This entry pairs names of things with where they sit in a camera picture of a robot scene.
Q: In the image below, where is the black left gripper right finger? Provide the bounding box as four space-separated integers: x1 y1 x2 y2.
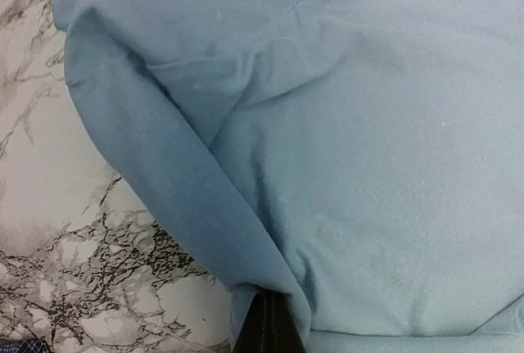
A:
269 292 305 353

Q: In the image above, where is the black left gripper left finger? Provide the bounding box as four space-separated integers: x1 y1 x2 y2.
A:
232 290 271 353

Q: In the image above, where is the light blue garment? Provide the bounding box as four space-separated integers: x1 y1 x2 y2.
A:
52 0 523 352

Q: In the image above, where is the blue checked shirt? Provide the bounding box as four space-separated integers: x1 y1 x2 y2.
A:
0 339 51 353

